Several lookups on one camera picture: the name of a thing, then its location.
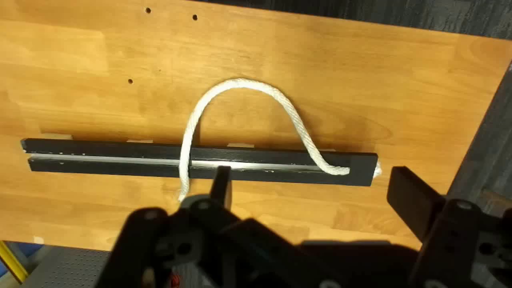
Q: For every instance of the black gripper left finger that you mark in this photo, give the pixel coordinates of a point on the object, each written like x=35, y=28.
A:
x=221, y=187

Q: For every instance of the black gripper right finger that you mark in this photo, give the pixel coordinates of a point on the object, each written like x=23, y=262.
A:
x=413, y=198

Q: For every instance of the long black board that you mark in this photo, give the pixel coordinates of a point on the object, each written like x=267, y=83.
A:
x=106, y=147

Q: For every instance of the yellow bar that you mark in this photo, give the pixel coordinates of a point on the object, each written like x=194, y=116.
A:
x=11, y=262

